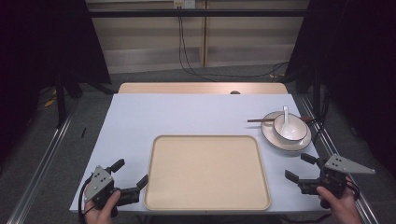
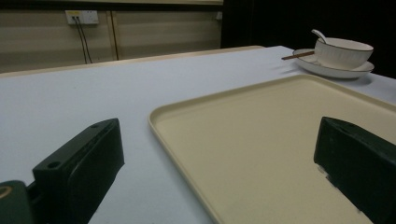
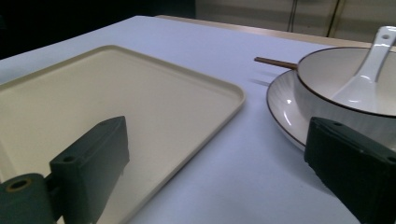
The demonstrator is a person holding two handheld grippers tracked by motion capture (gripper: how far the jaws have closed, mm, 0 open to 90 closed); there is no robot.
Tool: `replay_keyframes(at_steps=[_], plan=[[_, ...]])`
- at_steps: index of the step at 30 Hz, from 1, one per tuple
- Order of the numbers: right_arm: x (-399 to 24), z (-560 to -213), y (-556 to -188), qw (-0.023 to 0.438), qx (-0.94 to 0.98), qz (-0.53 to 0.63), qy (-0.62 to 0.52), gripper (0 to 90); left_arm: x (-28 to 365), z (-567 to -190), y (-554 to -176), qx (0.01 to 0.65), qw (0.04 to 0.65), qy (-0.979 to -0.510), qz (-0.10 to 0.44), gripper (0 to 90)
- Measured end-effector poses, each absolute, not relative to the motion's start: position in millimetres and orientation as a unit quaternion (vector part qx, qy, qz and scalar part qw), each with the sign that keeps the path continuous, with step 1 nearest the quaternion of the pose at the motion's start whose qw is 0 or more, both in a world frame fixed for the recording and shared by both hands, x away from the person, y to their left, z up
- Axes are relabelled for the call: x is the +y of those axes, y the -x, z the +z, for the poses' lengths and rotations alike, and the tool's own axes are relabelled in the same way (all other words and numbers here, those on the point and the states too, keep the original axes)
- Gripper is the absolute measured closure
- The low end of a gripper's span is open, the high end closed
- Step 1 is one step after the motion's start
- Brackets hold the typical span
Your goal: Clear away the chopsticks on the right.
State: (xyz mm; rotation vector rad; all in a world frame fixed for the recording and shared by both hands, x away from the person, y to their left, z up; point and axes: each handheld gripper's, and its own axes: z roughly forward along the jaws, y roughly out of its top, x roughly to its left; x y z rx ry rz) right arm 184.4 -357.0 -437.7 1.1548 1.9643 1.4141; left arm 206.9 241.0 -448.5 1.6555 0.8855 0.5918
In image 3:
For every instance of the white bowl with dark rim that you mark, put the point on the white bowl with dark rim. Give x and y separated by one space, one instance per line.
327 81

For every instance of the brown wooden chopstick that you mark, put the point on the brown wooden chopstick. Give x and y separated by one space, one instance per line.
274 62

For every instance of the metal stand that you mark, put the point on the metal stand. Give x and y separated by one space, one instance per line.
334 15

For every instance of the white ceramic spoon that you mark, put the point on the white ceramic spoon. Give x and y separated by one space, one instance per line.
364 84

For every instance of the beige plastic tray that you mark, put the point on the beige plastic tray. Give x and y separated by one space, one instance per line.
109 102

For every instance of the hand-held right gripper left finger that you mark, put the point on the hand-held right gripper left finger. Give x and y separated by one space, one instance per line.
93 165

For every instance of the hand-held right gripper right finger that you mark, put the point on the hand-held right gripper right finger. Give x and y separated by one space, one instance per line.
351 165

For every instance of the white plate with dark rim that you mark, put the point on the white plate with dark rim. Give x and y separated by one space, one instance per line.
285 102

